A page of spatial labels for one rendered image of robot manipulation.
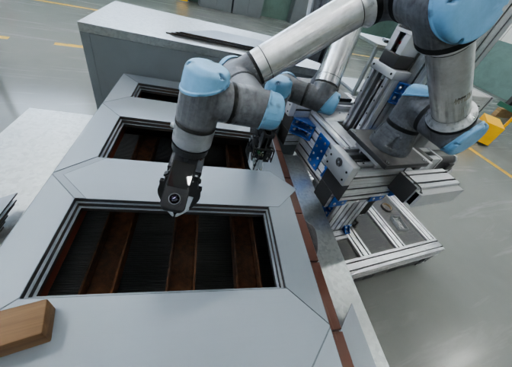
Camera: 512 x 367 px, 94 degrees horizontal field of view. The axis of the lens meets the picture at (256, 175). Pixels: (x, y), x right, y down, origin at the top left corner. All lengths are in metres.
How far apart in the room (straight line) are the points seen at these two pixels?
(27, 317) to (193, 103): 0.47
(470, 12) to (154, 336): 0.80
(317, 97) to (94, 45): 1.16
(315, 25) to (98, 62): 1.24
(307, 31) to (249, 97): 0.21
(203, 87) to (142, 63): 1.14
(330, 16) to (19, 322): 0.80
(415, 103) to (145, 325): 0.94
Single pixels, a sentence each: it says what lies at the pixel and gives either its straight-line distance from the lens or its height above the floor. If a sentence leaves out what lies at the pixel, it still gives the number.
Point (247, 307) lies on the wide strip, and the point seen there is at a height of 0.85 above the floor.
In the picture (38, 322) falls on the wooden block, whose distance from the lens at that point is 0.61.
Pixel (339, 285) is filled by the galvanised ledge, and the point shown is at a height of 0.68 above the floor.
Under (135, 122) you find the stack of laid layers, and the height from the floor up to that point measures 0.84.
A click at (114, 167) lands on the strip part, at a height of 0.85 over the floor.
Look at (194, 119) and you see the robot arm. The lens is 0.42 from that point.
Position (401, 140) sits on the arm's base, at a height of 1.10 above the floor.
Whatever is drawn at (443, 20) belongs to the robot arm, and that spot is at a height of 1.44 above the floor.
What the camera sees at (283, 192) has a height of 0.85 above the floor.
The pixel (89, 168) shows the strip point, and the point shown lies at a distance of 0.91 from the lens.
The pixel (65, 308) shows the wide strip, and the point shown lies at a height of 0.85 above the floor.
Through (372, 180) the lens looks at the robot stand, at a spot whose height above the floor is 0.92.
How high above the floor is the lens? 1.44
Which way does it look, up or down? 41 degrees down
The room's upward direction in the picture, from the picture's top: 17 degrees clockwise
